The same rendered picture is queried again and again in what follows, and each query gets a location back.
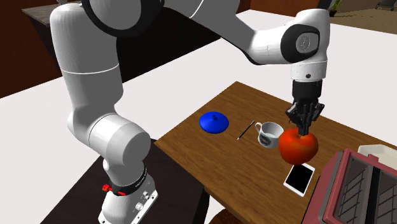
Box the red toaster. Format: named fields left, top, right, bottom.
left=301, top=148, right=397, bottom=224

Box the dark wooden cabinet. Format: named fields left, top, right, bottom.
left=21, top=1, right=223, bottom=83

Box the brown wooden table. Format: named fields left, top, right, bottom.
left=154, top=81, right=397, bottom=224

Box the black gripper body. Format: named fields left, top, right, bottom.
left=291, top=79, right=324, bottom=107

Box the black pen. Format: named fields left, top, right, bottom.
left=237, top=120, right=256, bottom=141

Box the red apple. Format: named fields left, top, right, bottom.
left=278, top=128, right=319, bottom=167

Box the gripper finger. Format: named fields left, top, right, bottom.
left=305, top=102, right=326, bottom=136
left=285, top=103, right=306, bottom=136

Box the dark robot stand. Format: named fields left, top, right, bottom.
left=40, top=139, right=211, bottom=224

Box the white phone with black screen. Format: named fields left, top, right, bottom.
left=282, top=162, right=316, bottom=198

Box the potted green plant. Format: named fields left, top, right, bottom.
left=328, top=0, right=344, bottom=18

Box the white mug with dark print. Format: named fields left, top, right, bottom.
left=254, top=121, right=285, bottom=150

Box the blue lid with knob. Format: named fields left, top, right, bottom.
left=198, top=111, right=230, bottom=135

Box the white tray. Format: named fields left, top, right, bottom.
left=357, top=143, right=397, bottom=172

